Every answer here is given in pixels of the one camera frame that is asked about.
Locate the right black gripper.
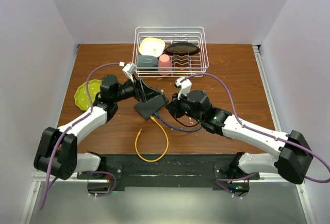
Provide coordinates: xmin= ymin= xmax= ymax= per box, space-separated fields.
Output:
xmin=166 ymin=90 xmax=203 ymax=122

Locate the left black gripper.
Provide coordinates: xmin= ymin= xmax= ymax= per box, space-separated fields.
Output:
xmin=113 ymin=74 xmax=160 ymax=103

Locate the black ethernet cable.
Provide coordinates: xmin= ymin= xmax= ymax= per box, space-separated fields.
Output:
xmin=170 ymin=113 xmax=202 ymax=128

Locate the black network switch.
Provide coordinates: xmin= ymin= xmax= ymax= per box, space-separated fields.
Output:
xmin=134 ymin=94 xmax=169 ymax=120

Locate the blue ethernet cable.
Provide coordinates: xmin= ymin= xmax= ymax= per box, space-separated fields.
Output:
xmin=155 ymin=113 xmax=204 ymax=133

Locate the yellow ethernet cable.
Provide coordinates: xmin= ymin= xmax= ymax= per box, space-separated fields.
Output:
xmin=135 ymin=116 xmax=170 ymax=163

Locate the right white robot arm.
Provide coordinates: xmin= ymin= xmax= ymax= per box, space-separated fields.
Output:
xmin=166 ymin=90 xmax=313 ymax=185

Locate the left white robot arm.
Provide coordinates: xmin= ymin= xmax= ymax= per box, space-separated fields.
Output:
xmin=34 ymin=74 xmax=169 ymax=180

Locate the teal square cup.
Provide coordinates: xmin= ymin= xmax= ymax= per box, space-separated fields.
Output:
xmin=136 ymin=55 xmax=158 ymax=68

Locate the pink cup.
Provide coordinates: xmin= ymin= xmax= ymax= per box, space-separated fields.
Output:
xmin=158 ymin=54 xmax=172 ymax=76

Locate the yellow square bowl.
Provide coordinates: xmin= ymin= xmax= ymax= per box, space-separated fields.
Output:
xmin=139 ymin=37 xmax=166 ymax=57

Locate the dark brown plate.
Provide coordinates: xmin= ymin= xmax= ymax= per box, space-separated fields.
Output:
xmin=163 ymin=42 xmax=201 ymax=56

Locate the green polka dot plate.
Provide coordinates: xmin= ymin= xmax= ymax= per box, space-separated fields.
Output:
xmin=74 ymin=79 xmax=102 ymax=111

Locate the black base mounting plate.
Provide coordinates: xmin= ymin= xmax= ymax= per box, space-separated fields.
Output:
xmin=77 ymin=154 xmax=260 ymax=197

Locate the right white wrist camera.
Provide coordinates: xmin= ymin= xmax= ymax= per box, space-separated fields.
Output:
xmin=174 ymin=77 xmax=192 ymax=100

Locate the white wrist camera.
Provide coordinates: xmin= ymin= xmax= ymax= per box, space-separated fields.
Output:
xmin=174 ymin=77 xmax=192 ymax=100
xmin=122 ymin=62 xmax=136 ymax=83

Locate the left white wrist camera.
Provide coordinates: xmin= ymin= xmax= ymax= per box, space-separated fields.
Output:
xmin=122 ymin=62 xmax=136 ymax=83

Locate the white wire dish rack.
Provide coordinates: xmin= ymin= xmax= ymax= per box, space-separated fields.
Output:
xmin=132 ymin=26 xmax=209 ymax=77

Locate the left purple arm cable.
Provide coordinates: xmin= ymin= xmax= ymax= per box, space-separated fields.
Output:
xmin=38 ymin=61 xmax=126 ymax=211

